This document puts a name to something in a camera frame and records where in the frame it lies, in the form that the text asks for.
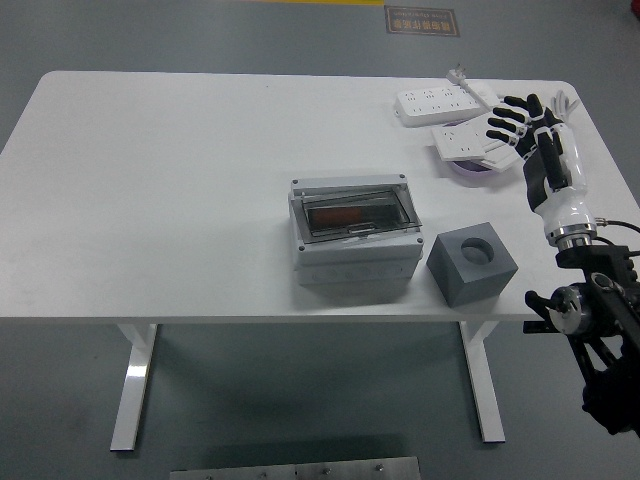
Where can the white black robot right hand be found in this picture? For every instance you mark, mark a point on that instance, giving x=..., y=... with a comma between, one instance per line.
x=567, y=210

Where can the smoky transparent box lid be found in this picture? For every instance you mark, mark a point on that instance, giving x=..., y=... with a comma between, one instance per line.
x=390, y=220

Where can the orange cylinder battery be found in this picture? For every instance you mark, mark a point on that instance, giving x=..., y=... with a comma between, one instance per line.
x=332, y=216

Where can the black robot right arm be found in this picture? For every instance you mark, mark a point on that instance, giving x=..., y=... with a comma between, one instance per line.
x=605, y=300

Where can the light grey junction box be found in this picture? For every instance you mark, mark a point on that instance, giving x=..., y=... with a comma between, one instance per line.
x=350, y=260

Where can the purple round disc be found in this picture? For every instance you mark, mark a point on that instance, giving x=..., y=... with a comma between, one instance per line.
x=472, y=170

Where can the grey block with round hole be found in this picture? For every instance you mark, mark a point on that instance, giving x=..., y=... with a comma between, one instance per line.
x=465, y=280

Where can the white multi-socket power strip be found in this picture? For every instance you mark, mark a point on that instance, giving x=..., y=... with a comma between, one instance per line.
x=435, y=102

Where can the white table leg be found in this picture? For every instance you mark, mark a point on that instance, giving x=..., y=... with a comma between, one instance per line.
x=135, y=380
x=482, y=380

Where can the brown floor sign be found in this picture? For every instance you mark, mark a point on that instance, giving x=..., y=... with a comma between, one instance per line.
x=422, y=21

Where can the grey metal plate with screws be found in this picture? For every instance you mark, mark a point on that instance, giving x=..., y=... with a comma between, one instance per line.
x=295, y=471

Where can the black perforated bracket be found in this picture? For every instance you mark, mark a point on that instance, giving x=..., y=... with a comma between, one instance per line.
x=535, y=328

